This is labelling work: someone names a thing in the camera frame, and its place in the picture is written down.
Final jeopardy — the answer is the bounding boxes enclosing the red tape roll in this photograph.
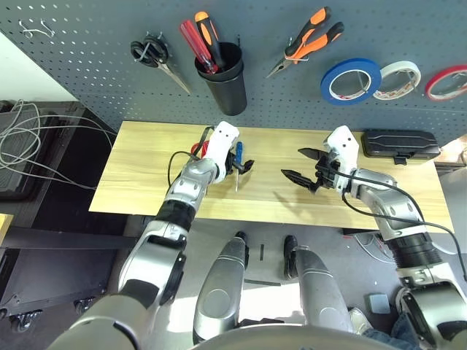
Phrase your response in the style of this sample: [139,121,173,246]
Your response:
[424,64,467,103]

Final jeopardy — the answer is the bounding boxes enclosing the orange black needle-nose pliers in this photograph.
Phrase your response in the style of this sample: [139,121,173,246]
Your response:
[265,6,345,79]

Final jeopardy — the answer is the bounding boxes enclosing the black cup holder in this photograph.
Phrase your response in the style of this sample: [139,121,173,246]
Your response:
[194,42,248,117]

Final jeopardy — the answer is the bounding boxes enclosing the grey foot pedal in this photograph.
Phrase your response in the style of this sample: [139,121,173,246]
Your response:
[368,293,391,315]

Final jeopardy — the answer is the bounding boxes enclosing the white tape roll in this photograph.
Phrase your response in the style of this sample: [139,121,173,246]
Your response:
[371,61,422,101]

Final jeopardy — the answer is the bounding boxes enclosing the silver robot right leg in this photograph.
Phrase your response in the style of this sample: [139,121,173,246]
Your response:
[283,235,354,335]

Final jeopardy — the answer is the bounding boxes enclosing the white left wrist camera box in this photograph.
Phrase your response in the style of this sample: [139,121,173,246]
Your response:
[207,122,241,183]

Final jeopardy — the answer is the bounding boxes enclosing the grey robot torso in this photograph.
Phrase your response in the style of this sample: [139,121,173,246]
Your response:
[189,324,402,350]

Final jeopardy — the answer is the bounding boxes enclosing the double wire hook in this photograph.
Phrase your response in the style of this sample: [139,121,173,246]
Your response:
[20,20,55,39]

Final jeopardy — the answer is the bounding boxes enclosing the silver robot left leg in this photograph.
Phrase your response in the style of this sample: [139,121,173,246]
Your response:
[192,233,250,346]

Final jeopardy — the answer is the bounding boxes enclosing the blue jeans leg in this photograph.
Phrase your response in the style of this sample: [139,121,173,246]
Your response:
[392,313,424,350]
[364,326,395,350]

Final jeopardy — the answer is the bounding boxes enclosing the white cable under table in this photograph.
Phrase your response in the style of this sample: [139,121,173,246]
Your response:
[355,233,397,262]

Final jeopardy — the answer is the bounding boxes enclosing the blue handled screwdriver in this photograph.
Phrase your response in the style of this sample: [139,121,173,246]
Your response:
[234,141,245,193]

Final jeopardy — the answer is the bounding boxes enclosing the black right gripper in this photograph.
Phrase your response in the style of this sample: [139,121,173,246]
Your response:
[279,147,344,195]

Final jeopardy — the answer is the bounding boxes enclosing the orange black handled screwdriver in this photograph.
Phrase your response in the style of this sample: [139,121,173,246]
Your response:
[193,11,227,70]

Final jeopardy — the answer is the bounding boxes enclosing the grey cable bundle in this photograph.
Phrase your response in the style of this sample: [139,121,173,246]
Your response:
[0,100,117,191]

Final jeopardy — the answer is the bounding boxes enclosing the black tool case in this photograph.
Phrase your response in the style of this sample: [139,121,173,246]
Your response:
[360,128,439,166]

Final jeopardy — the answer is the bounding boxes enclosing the white sneaker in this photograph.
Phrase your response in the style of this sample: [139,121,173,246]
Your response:
[348,308,373,335]
[395,287,413,314]

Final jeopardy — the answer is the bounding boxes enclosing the black handled scissors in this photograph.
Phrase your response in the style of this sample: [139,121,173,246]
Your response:
[130,31,193,95]

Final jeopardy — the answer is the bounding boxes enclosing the blue tape roll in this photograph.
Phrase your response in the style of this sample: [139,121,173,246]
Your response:
[320,58,383,107]

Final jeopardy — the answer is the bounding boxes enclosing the red handled scissors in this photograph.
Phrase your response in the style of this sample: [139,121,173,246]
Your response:
[191,140,212,158]

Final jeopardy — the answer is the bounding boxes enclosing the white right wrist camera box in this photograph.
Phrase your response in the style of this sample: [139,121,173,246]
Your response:
[325,125,360,190]

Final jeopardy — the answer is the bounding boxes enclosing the silver robot leg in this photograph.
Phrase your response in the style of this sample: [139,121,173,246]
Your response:
[283,235,354,335]
[192,233,250,346]

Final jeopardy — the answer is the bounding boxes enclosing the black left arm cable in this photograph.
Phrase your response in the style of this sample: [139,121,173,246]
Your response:
[167,125,216,187]

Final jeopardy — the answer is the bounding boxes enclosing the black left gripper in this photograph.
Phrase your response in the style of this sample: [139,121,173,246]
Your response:
[224,141,255,177]

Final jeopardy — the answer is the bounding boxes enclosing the grey pegboard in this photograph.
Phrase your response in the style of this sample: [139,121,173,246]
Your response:
[0,0,467,143]

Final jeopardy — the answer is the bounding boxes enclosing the red handled screwdriver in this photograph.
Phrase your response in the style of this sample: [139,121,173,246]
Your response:
[179,20,220,76]

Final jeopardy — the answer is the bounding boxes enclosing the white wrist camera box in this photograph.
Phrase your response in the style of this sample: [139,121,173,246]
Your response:
[325,125,360,190]
[207,122,241,183]

